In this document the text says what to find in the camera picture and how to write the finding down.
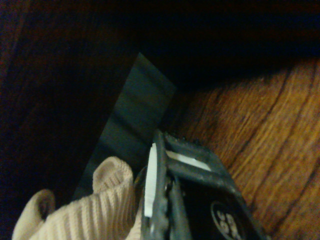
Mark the beige shoe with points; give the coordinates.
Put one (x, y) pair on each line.
(95, 215)

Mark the brown shoe rack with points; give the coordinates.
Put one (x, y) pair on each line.
(262, 112)

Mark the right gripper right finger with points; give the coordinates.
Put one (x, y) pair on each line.
(190, 150)

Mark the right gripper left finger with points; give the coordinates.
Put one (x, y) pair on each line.
(155, 200)

